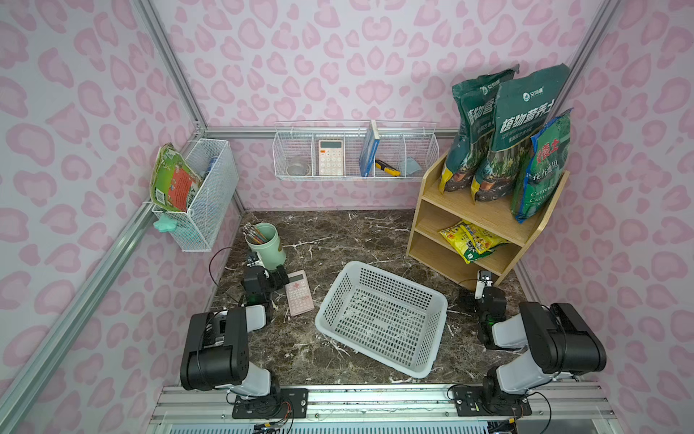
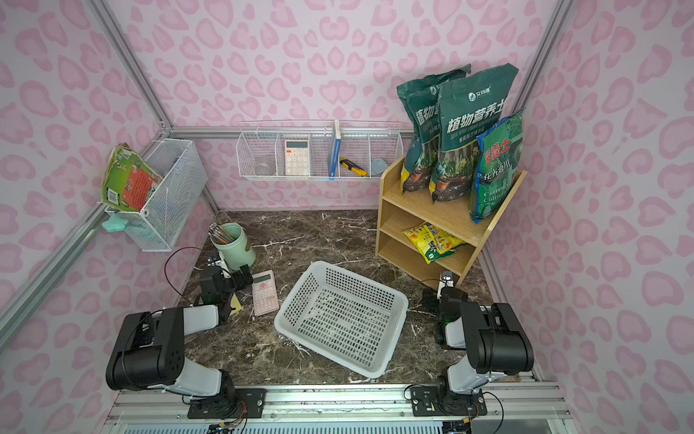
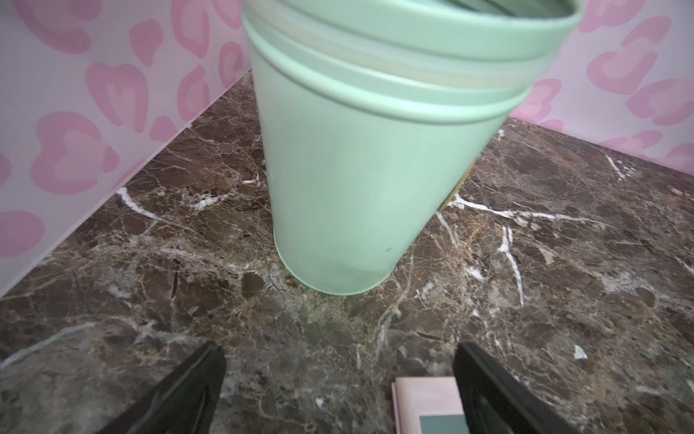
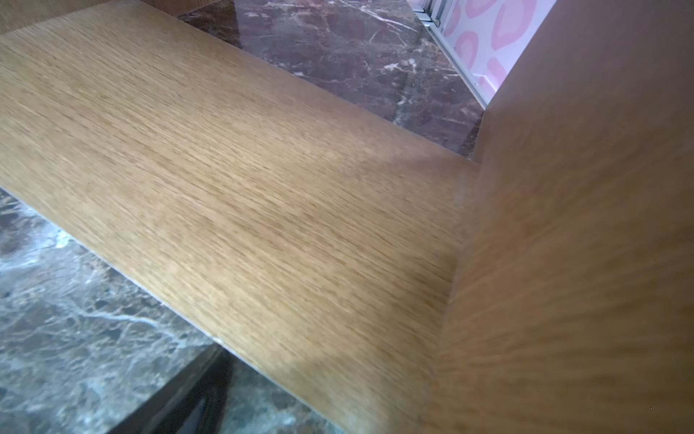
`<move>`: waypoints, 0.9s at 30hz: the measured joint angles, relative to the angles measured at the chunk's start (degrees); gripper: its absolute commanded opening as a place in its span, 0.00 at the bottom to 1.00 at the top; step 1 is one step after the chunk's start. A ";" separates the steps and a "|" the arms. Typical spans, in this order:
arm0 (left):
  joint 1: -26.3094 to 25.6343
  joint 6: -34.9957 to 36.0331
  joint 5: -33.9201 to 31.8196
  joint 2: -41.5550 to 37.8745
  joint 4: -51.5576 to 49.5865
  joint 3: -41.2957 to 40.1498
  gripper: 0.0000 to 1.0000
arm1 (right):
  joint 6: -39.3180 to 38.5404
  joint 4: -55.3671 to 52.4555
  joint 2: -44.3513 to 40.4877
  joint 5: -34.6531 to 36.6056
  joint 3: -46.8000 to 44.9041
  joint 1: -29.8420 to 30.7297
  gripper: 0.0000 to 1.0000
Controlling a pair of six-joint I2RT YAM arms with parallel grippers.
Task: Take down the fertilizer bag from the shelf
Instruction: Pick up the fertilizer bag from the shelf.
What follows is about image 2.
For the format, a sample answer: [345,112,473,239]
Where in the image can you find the white plastic perforated basket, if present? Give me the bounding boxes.
[274,261,408,379]

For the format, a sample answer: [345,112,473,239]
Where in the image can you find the light green blue soil bag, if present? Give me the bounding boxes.
[469,108,525,224]

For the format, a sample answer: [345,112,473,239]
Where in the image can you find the dark green soil bag front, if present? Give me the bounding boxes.
[429,63,519,202]

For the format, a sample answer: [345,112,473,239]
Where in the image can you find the dark green soil bag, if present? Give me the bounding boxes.
[429,63,519,202]
[397,64,472,193]

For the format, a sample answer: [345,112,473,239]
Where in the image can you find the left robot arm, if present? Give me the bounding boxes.
[105,265,253,410]

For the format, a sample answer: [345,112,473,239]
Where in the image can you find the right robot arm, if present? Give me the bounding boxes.
[436,286,534,399]

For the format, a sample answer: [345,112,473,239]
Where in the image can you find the yellow fertilizer packet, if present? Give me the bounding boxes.
[402,222,466,264]

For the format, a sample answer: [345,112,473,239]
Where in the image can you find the wooden shelf unit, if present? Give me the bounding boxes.
[375,156,528,289]

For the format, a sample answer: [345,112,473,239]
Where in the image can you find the yellow sticky note pad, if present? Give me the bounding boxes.
[229,294,243,316]

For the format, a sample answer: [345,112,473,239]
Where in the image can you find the pink calculator on table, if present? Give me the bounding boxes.
[252,271,279,316]

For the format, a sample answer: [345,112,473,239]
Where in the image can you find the mint green pen cup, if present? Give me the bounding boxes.
[211,222,256,271]

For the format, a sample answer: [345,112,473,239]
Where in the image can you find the coloured pencils in cup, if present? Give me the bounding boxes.
[209,222,235,245]

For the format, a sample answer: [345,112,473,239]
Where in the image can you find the clear tape roll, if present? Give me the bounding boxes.
[253,157,277,176]

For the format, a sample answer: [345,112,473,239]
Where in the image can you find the pink white calculator in rack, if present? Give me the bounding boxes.
[285,139,311,177]

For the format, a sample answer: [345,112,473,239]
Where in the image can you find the green red seed packet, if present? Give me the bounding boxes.
[100,143,163,212]

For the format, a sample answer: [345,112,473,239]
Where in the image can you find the yellow utility knife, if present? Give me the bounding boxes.
[340,158,368,177]

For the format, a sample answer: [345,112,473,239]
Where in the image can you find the blue book in rack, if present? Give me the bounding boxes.
[328,119,342,180]

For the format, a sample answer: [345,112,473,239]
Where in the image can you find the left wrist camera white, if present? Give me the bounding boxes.
[207,253,229,271]

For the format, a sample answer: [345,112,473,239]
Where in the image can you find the white wire basket left wall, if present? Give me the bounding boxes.
[104,139,208,252]

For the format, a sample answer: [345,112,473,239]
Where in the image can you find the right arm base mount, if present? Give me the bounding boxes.
[403,384,487,419]

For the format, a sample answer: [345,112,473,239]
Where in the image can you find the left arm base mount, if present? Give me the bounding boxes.
[187,388,267,421]

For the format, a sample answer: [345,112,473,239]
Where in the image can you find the white wire rack back wall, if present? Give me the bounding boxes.
[236,120,404,181]

